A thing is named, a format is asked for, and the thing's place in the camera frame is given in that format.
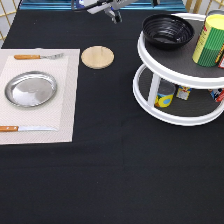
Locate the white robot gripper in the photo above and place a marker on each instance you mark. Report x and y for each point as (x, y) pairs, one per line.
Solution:
(114, 4)

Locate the black ribbed bowl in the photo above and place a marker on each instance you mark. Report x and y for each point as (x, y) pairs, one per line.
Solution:
(167, 32)

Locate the white two-tier lazy Susan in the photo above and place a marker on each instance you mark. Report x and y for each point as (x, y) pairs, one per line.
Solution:
(177, 67)

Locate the round silver metal plate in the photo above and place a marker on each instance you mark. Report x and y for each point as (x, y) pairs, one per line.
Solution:
(30, 89)

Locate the round wooden coaster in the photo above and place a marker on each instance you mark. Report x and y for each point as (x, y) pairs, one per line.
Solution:
(97, 57)

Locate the blue yellow can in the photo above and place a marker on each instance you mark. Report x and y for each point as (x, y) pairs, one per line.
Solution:
(165, 94)

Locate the yellow green cylindrical can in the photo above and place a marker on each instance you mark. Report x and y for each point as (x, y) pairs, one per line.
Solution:
(210, 44)

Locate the beige woven placemat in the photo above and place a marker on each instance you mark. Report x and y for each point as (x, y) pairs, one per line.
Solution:
(57, 113)

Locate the red raisins box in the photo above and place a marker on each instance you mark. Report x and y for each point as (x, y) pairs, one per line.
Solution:
(220, 58)

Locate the red box lower shelf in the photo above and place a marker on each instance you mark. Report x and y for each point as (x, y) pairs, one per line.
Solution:
(217, 94)

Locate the wooden handled fork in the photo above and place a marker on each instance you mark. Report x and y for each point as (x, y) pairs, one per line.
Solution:
(28, 57)

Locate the wooden handled knife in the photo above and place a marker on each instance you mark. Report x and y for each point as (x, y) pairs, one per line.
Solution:
(25, 128)

